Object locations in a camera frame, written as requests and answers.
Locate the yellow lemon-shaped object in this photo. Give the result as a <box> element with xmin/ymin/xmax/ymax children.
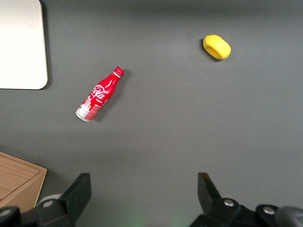
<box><xmin>203</xmin><ymin>34</ymin><xmax>232</xmax><ymax>60</ymax></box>

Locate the red coke bottle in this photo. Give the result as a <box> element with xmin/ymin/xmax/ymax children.
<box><xmin>75</xmin><ymin>66</ymin><xmax>125</xmax><ymax>122</ymax></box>

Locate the white rectangular tray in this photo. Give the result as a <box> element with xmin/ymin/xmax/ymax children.
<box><xmin>0</xmin><ymin>0</ymin><xmax>48</xmax><ymax>90</ymax></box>

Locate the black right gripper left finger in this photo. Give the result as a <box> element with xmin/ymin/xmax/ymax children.
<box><xmin>0</xmin><ymin>173</ymin><xmax>92</xmax><ymax>227</ymax></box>

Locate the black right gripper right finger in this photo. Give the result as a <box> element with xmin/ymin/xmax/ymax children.
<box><xmin>189</xmin><ymin>172</ymin><xmax>303</xmax><ymax>227</ymax></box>

